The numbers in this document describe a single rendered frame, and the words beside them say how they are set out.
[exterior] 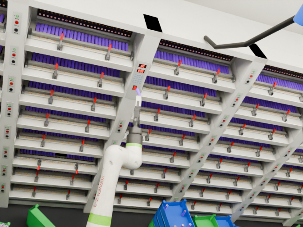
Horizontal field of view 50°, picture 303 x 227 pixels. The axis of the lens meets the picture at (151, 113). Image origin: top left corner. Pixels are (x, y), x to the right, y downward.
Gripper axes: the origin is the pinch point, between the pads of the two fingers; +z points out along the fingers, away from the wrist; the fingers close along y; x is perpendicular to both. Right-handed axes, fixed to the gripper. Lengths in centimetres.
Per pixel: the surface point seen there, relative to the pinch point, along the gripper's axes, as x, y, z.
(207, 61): 41, 13, 36
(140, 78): -0.2, -1.0, 14.8
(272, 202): 123, 148, -38
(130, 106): -7.0, 16.6, 3.0
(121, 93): -12.2, 7.6, 7.4
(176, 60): 21.0, 3.7, 31.2
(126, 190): -13, 94, -43
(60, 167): -59, 58, -34
